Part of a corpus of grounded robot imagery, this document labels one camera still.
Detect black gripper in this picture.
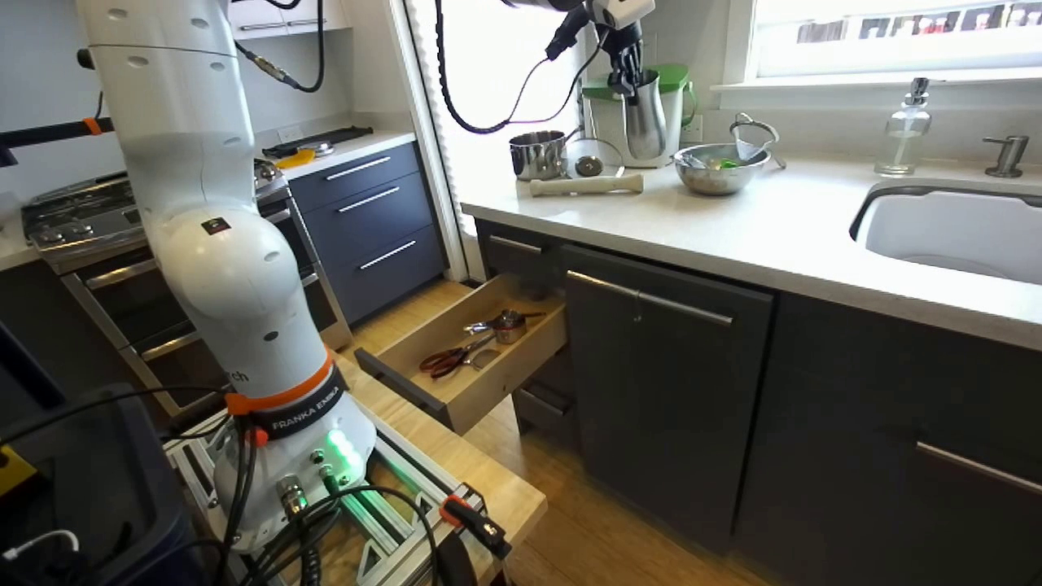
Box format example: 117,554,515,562
543,0,656,96

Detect tall silver vessel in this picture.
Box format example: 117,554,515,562
623,70,669,166

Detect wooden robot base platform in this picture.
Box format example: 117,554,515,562
159,350,550,586

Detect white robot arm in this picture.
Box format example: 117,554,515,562
76,0,377,554

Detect glass pot lid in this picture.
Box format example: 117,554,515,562
568,135,623,180

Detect steel saucepan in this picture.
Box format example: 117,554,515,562
507,129,568,181

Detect wooden rolling pin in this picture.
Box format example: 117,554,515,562
529,174,646,199

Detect steel mixing bowl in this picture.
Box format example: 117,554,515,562
672,115,778,196

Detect clear soap dispenser bottle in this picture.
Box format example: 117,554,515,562
875,78,931,174

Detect utensils in drawer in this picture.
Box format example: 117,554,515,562
421,309,535,381

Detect open wooden drawer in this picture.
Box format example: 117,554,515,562
355,278,568,434

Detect chrome kitchen faucet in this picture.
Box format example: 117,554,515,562
984,134,1028,180

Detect kitchen sink basin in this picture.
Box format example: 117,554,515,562
849,181,1042,284

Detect stove cooktop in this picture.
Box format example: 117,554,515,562
21,156,290,253

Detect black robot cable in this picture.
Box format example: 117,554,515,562
433,0,607,141

